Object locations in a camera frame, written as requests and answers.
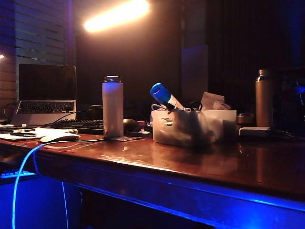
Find dark curtain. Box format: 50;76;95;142
206;0;305;72

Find translucent plastic box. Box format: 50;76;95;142
151;109;237;147

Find thin white cable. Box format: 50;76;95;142
61;181;69;229

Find dark spiral notebook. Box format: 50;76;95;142
0;124;45;132

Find brown wooden desk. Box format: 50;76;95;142
0;137;305;229

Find black laptop cable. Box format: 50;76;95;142
53;111;89;124

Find large white cabinet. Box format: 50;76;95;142
0;176;81;229

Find black handled scissors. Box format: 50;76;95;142
189;101;203;112

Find black computer keyboard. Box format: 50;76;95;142
41;118;105;135

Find white computer mouse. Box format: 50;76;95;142
40;133;81;143

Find glowing light cable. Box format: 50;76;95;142
11;137;108;229

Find bright tube lamp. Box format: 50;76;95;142
83;0;151;33

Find silver laptop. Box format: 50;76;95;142
10;63;77;126

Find blue capped liquid glue bottle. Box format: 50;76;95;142
150;83;185;111

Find dark round object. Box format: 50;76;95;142
123;118;139;132

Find flat white power brick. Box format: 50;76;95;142
239;126;271;137

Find white drinking bottle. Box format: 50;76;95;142
102;75;124;138

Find dark bulky bag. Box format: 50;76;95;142
274;69;305;134

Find window blinds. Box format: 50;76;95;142
0;0;73;101

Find brown metal thermos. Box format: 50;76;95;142
255;69;275;128

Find crumpled white paper packet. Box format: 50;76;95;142
200;92;231;111

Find small round metal tin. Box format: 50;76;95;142
236;113;255;125

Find printed card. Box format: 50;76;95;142
111;136;142;142

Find white paper notepad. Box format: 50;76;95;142
0;127;79;141

